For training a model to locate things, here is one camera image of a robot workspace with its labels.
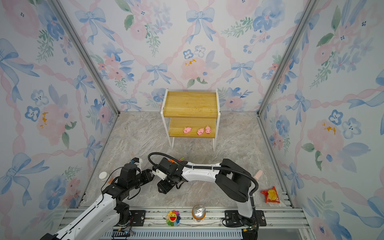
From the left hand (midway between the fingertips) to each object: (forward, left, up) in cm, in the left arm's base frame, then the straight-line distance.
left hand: (154, 171), depth 84 cm
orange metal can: (-21, -25, +6) cm, 33 cm away
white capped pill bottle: (-3, +27, +2) cm, 27 cm away
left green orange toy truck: (-6, -14, +26) cm, 30 cm away
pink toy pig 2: (+19, -26, +13) cm, 34 cm away
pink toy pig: (+20, -18, +13) cm, 30 cm away
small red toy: (-12, -63, -1) cm, 64 cm away
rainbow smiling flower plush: (-22, -12, -4) cm, 25 cm away
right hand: (-8, -5, -2) cm, 9 cm away
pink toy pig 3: (+20, -30, +13) cm, 39 cm away
